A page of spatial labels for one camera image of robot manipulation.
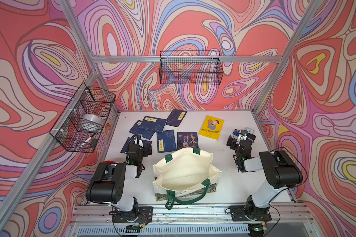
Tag blue book vertical yellow label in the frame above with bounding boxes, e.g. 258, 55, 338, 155
157, 129, 177, 153

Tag yellow cartoon cover book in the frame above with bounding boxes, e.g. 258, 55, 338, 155
198, 116, 224, 141

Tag dark portrait cover book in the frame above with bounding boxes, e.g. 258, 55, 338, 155
177, 132, 199, 150

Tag cream canvas bag green handles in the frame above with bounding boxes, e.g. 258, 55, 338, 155
153, 148, 222, 210

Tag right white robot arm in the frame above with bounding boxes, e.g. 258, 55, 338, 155
226, 129, 303, 220

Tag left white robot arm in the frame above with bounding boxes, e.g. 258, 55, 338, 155
86, 135, 152, 215

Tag blue stapler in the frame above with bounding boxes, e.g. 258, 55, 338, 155
232, 129, 240, 138

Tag navy book under stack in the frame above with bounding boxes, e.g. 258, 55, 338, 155
129, 120, 155, 140

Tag navy book top yellow label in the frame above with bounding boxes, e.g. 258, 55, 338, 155
139, 116, 167, 133

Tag white marker pen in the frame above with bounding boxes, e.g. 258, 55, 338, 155
79, 133, 97, 148

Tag silver tape roll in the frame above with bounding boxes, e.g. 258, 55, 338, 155
78, 114, 103, 133

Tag left black wire basket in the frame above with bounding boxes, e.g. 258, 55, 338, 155
49, 83, 116, 153

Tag black wire basket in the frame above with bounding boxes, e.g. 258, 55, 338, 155
49, 83, 116, 153
159, 49, 223, 85

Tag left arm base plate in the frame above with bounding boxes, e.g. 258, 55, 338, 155
109, 206, 153, 224

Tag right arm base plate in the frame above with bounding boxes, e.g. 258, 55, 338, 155
229, 205, 272, 222

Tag back black wire basket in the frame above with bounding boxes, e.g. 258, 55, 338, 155
159, 49, 223, 85

